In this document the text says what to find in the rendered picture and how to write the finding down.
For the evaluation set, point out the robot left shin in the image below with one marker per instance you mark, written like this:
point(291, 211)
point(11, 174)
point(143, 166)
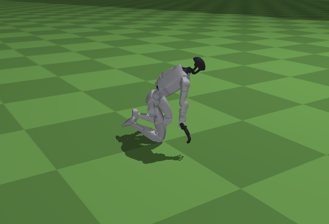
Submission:
point(146, 117)

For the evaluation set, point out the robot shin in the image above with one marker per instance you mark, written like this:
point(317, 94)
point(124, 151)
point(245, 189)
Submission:
point(147, 131)
point(146, 117)

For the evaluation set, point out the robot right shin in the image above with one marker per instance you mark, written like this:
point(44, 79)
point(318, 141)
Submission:
point(147, 131)

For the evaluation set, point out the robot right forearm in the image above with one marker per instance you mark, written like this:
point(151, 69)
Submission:
point(182, 113)

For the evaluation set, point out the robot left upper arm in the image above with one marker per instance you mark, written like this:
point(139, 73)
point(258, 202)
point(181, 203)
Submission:
point(169, 70)

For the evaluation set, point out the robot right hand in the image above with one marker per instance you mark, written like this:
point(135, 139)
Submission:
point(186, 131)

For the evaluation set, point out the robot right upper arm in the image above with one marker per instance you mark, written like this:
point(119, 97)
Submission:
point(185, 84)

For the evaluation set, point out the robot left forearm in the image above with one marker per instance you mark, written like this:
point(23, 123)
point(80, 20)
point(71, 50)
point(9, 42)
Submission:
point(159, 79)

